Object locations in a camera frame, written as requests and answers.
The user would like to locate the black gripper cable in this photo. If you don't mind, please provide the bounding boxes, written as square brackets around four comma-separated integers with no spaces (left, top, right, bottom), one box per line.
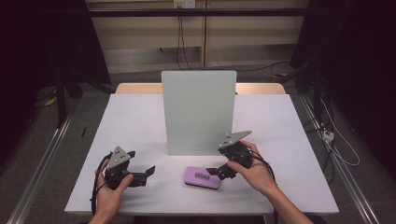
[248,149,279,224]
[90,151,114,217]

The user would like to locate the person's right hand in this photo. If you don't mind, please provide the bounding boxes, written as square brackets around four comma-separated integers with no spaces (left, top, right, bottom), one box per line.
[226,140,278,198]

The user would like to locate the aluminium floor rail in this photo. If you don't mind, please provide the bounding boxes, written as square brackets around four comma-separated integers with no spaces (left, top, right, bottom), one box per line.
[6,106,78,224]
[298,92,381,224]

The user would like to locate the white power strip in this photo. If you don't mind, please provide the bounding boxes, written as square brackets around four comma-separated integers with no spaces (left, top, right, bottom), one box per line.
[321,129,335,143]

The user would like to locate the black floor cable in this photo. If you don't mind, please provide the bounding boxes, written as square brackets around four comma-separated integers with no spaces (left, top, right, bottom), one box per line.
[236,61,291,73]

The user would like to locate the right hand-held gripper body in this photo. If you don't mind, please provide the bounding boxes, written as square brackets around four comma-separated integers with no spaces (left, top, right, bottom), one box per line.
[217,130,254,175]

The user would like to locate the black horizontal metal bar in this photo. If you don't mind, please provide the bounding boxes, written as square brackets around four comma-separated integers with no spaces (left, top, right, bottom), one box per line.
[88,7,310,18]

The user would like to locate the person's left hand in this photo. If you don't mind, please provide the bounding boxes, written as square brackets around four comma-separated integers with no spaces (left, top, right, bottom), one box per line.
[92,167,134,220]

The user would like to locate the black hanging cables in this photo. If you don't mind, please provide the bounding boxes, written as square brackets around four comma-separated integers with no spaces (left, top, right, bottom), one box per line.
[175,15,192,71]

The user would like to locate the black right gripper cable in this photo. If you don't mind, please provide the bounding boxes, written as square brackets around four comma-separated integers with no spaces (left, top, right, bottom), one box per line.
[248,149,279,224]

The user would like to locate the upright white glass whiteboard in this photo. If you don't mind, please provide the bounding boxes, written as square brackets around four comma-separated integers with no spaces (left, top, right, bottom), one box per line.
[161,70,238,157]

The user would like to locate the purple whiteboard eraser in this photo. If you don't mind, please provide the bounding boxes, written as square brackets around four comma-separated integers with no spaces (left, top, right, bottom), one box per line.
[183,165,222,191]

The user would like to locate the white wall socket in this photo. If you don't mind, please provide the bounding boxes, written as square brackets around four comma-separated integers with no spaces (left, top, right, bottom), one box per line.
[173,0,197,9]

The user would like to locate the wooden table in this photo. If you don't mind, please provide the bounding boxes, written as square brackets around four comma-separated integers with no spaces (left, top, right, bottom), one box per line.
[115,82,287,95]

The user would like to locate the white floor cable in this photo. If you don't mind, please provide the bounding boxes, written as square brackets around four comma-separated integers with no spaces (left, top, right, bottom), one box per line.
[319,98,361,167]

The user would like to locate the white table cover sheet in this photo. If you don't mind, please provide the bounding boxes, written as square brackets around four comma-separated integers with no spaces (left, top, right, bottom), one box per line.
[64,93,340,216]

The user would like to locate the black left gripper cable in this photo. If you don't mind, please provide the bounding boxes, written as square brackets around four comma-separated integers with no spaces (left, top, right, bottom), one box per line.
[90,151,114,217]

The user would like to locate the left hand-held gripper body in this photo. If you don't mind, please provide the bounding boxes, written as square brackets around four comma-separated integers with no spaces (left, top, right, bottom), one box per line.
[103,146,148,190]

